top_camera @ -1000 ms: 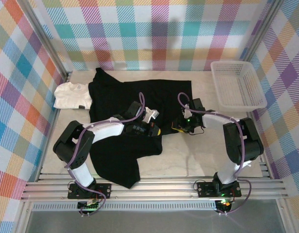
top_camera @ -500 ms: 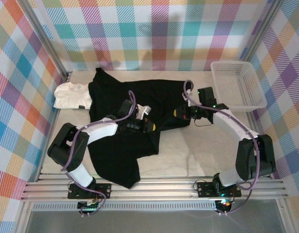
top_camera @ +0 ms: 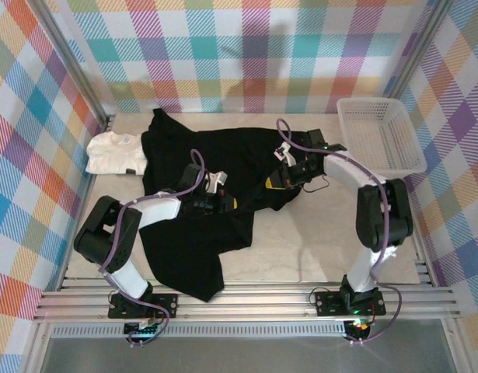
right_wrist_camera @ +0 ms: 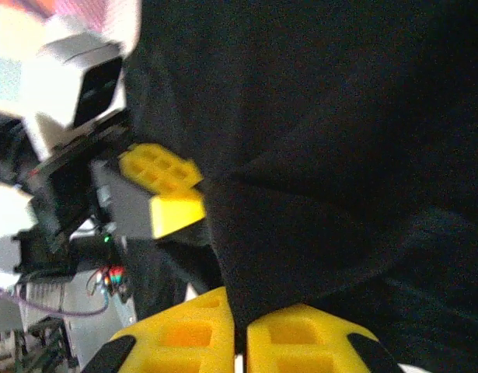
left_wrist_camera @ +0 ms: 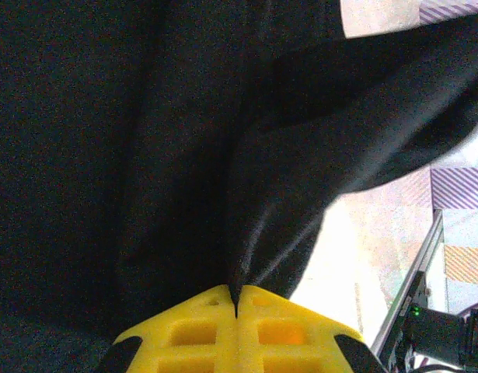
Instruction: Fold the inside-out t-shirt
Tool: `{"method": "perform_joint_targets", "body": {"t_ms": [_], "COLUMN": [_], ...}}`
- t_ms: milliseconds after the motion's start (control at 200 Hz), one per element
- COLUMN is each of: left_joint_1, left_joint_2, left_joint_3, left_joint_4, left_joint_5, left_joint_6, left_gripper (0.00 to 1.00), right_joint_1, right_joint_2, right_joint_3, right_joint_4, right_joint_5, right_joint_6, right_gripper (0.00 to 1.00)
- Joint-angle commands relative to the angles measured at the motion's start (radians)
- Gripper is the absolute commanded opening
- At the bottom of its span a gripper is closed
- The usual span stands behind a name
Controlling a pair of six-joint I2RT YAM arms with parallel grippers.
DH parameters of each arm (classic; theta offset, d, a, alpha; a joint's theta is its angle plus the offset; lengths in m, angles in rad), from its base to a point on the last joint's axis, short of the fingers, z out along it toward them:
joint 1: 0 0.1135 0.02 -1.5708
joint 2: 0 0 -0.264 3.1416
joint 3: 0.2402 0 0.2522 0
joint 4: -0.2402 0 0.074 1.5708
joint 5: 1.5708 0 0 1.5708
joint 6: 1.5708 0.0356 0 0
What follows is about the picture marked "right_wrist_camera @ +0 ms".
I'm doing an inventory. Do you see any black t-shirt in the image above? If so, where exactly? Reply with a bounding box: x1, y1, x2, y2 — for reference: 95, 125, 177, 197
121, 0, 478, 373

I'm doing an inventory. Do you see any aluminium mounting rail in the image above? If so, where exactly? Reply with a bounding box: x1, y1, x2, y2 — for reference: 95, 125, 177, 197
12, 283, 141, 373

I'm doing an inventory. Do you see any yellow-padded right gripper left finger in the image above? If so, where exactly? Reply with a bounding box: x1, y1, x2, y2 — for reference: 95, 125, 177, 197
81, 287, 236, 373

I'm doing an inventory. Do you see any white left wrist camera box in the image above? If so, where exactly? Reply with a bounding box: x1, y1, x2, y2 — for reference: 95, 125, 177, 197
19, 30, 127, 161

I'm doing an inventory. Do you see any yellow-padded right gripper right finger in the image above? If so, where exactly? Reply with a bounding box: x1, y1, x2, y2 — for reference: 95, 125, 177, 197
246, 303, 403, 373

